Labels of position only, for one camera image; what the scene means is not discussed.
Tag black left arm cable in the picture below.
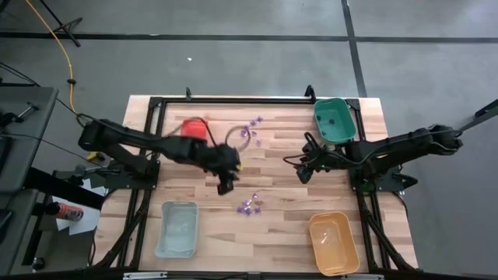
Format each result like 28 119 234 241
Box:
224 124 253 152

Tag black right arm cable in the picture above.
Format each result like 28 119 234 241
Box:
282 131 326 168

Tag pale grey plastic bin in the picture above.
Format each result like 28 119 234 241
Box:
154 200 200 260

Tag black metal beam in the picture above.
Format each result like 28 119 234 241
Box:
23 166 106 211

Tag silver metal bracket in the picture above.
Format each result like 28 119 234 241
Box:
123 271 168 280
341 273 385 280

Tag black slanted pole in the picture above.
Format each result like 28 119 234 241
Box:
458 99 498 133

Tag black tripod stand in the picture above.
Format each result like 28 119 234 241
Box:
37 0 83 47

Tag teal plastic bin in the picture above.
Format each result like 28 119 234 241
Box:
313 97 358 146

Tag grey side table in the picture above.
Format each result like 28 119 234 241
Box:
0 86 60 195

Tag black clamp tool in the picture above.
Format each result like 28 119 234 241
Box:
0 101 40 128

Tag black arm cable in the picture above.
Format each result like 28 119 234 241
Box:
282 131 326 168
224 124 253 152

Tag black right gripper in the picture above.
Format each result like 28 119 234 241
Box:
297 134 345 184

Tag white paper sheets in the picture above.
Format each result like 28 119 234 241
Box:
51 177 107 236

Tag yellow plastic bin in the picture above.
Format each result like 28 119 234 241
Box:
308 212 361 278

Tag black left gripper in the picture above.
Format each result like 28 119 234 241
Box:
202 143 243 196

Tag yellow floor cable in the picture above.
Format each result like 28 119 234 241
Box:
25 0 105 163

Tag orange and black can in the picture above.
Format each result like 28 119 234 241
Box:
45 201 85 222

